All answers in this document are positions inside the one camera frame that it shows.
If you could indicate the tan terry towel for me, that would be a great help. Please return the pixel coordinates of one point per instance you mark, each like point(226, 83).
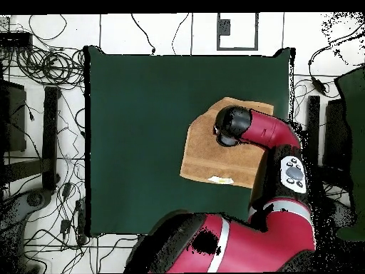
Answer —
point(205, 154)

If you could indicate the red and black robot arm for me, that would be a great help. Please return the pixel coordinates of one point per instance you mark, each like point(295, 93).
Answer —
point(256, 237)

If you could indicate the black flat panel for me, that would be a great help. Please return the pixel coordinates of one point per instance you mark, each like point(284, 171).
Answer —
point(336, 134)

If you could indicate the dark green table cloth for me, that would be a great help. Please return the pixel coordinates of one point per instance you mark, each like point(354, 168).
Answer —
point(128, 114)

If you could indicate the black power adapter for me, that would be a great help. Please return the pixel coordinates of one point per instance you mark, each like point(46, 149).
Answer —
point(65, 226)
point(67, 189)

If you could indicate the black power strip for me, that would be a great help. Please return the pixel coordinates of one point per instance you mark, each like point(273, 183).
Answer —
point(82, 228)

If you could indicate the small dark grey square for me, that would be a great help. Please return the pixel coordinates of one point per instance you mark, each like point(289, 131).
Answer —
point(224, 27)

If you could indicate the black upright bar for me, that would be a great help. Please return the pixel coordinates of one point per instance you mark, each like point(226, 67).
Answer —
point(313, 120)
point(51, 137)

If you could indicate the black horizontal beam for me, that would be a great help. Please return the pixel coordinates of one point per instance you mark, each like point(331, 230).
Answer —
point(333, 177)
point(25, 169)

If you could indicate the dark grey stand base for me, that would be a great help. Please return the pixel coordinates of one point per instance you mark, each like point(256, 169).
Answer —
point(34, 199)

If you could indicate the black square cabinet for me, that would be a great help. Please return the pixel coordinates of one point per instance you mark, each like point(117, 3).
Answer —
point(14, 120)

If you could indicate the dark green cloth cover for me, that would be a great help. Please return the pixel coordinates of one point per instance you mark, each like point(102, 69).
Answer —
point(355, 128)

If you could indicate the grey square frame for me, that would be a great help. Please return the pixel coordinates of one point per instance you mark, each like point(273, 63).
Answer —
point(236, 48)

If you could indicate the black switch box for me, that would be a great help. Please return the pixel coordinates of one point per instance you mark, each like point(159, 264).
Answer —
point(15, 40)

